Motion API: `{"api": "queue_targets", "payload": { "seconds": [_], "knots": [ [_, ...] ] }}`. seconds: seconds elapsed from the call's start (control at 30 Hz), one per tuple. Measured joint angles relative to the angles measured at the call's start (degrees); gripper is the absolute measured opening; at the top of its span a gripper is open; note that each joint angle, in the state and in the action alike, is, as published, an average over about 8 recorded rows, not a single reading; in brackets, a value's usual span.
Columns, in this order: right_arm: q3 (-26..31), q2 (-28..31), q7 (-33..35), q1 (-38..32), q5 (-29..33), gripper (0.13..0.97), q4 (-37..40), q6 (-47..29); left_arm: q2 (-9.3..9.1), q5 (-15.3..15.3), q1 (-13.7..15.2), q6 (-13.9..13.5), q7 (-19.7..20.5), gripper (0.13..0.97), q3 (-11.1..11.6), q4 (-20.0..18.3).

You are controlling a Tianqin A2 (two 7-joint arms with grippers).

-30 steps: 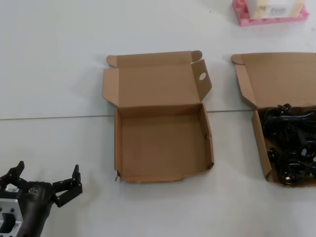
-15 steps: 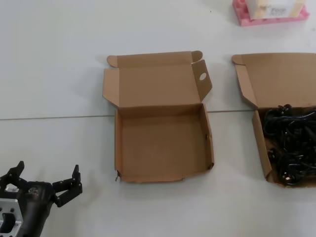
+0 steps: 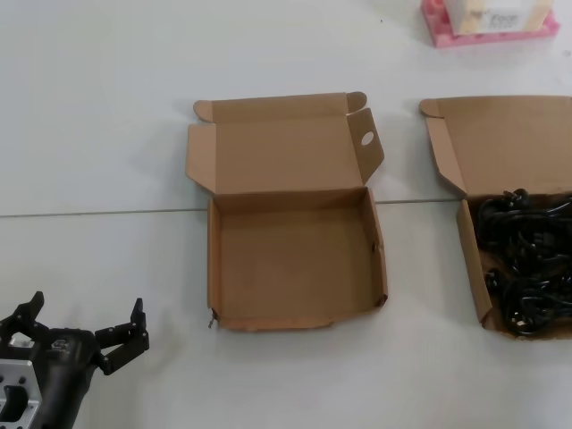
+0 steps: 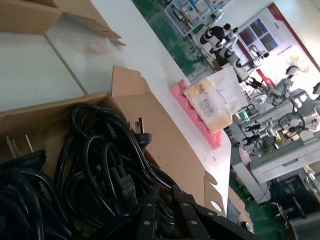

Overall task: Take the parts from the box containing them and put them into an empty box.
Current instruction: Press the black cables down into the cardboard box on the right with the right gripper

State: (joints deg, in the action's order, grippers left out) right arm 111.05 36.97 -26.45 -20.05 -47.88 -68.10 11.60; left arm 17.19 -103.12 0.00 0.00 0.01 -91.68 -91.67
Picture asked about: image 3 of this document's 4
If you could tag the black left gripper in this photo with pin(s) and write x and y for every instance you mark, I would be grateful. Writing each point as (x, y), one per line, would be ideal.
(62, 357)

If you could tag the empty brown cardboard box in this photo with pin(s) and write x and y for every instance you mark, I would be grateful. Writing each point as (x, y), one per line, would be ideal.
(290, 268)

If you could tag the white beige carton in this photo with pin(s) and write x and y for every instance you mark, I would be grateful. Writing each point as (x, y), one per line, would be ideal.
(473, 18)

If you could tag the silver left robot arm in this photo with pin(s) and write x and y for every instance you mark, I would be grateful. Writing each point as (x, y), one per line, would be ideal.
(18, 371)

